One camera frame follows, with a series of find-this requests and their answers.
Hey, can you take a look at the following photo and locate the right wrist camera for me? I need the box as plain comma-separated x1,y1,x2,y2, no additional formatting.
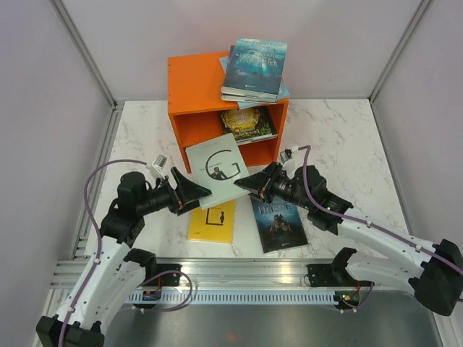
280,146,299,171

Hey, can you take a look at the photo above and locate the white slotted cable duct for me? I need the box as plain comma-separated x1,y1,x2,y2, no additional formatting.
126,289,338,305

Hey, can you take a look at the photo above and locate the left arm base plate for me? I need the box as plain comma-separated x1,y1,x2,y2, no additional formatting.
142,264,182,288

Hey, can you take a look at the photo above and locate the orange wooden shelf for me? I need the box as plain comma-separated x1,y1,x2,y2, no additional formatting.
167,51,289,173

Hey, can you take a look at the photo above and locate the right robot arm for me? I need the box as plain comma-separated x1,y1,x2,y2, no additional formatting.
234,162,462,316

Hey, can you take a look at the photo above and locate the left aluminium frame post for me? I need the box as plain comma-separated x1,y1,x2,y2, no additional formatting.
49,0,118,110

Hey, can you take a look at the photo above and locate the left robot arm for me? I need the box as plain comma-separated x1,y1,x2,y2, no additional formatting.
36,168,211,346

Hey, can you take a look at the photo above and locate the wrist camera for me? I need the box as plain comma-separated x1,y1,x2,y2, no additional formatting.
280,146,299,171
147,154,167,179

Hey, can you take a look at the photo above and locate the aluminium frame post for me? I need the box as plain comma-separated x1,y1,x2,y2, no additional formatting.
368,0,434,105
49,0,118,110

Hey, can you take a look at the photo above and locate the Robinson Crusoe purple book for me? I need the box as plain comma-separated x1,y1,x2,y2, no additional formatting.
221,46,281,103

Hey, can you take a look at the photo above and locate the right aluminium frame post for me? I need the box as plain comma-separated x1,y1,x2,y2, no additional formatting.
368,0,434,105

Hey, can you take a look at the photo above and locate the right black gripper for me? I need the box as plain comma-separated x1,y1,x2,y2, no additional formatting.
234,160,313,210

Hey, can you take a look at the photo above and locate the green Alice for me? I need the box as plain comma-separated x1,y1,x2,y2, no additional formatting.
218,106,277,141

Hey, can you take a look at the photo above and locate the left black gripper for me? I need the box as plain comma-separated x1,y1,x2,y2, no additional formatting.
137,167,211,215

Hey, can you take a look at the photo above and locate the aluminium front rail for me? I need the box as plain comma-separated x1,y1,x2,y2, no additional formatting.
54,257,445,290

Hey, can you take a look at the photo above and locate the dark cover bottom book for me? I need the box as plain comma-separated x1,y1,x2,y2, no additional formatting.
251,197,308,254

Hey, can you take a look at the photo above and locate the blue ocean cover book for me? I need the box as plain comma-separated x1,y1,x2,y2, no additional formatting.
221,38,288,103

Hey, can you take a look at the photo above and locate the grey thin booklet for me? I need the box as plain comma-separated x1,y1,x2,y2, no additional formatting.
186,134,249,210

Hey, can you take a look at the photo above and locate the black hardcover book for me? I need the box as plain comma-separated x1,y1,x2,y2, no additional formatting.
236,134,278,146

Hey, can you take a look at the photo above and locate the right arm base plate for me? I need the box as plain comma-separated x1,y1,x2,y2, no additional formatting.
307,263,350,288

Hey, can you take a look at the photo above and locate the yellow thin book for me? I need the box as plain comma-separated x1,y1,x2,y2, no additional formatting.
187,200,236,244

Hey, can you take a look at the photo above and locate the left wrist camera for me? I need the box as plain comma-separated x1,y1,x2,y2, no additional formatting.
147,154,167,179

